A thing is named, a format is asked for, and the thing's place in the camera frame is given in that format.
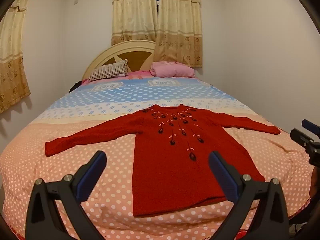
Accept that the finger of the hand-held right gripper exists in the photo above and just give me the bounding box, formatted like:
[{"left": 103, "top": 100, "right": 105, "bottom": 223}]
[
  {"left": 290, "top": 128, "right": 317, "bottom": 150},
  {"left": 302, "top": 119, "right": 320, "bottom": 134}
]

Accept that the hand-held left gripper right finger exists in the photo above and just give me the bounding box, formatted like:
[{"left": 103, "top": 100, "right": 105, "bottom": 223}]
[{"left": 208, "top": 151, "right": 290, "bottom": 240}]

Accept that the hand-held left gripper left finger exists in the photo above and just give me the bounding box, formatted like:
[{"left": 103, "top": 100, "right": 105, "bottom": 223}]
[{"left": 25, "top": 150, "right": 108, "bottom": 240}]

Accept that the red embroidered knit sweater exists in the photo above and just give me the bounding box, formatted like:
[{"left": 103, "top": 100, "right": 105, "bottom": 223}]
[{"left": 45, "top": 104, "right": 281, "bottom": 217}]

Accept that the polka dot bed cover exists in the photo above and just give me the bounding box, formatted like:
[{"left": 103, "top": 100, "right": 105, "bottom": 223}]
[{"left": 0, "top": 70, "right": 312, "bottom": 240}]

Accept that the dark cloth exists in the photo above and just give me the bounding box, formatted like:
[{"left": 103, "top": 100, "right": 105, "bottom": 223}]
[{"left": 69, "top": 80, "right": 84, "bottom": 93}]

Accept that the striped pillow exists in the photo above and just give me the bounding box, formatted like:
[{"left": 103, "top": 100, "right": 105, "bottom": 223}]
[{"left": 87, "top": 59, "right": 129, "bottom": 82}]

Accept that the pink pillow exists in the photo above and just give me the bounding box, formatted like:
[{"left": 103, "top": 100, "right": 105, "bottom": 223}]
[{"left": 149, "top": 61, "right": 196, "bottom": 78}]

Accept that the cream wooden headboard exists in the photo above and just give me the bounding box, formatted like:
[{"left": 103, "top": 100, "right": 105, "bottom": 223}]
[{"left": 82, "top": 39, "right": 157, "bottom": 80}]

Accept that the beige patterned curtain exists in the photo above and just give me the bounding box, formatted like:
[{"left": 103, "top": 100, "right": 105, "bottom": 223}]
[
  {"left": 0, "top": 0, "right": 34, "bottom": 114},
  {"left": 155, "top": 0, "right": 203, "bottom": 68},
  {"left": 111, "top": 0, "right": 159, "bottom": 47}
]

